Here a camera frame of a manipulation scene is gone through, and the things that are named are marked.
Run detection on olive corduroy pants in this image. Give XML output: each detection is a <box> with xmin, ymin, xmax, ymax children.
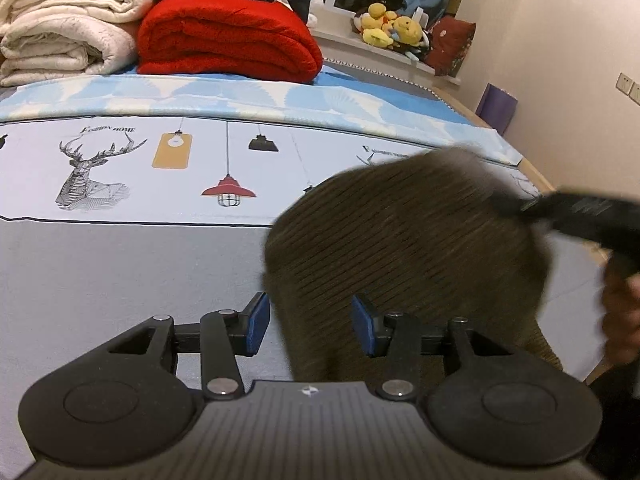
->
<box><xmin>262</xmin><ymin>148</ymin><xmax>560</xmax><ymax>382</ymax></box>

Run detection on right hand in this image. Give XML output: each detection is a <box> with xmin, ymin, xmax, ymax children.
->
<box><xmin>601</xmin><ymin>255</ymin><xmax>640</xmax><ymax>365</ymax></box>

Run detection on purple bin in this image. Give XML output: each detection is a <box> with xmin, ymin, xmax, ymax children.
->
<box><xmin>475</xmin><ymin>84</ymin><xmax>518</xmax><ymax>136</ymax></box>

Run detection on light blue patterned blanket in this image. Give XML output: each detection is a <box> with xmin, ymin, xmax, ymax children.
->
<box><xmin>1</xmin><ymin>68</ymin><xmax>523</xmax><ymax>167</ymax></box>

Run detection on dark red cushion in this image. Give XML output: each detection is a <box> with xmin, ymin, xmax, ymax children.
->
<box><xmin>424</xmin><ymin>15</ymin><xmax>476</xmax><ymax>77</ymax></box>

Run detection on red folded blanket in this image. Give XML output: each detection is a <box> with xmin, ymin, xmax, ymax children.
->
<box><xmin>137</xmin><ymin>0</ymin><xmax>323</xmax><ymax>84</ymax></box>

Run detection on yellow plush toys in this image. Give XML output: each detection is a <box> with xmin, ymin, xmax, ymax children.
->
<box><xmin>352</xmin><ymin>2</ymin><xmax>430</xmax><ymax>53</ymax></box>

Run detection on cream folded quilt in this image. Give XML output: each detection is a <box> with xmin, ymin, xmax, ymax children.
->
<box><xmin>1</xmin><ymin>0</ymin><xmax>154</xmax><ymax>87</ymax></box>

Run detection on wall switch plate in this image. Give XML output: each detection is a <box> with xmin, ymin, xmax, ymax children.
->
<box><xmin>615</xmin><ymin>73</ymin><xmax>640</xmax><ymax>104</ymax></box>

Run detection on wooden bed frame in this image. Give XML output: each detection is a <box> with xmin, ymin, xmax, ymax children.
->
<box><xmin>429</xmin><ymin>84</ymin><xmax>616</xmax><ymax>386</ymax></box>

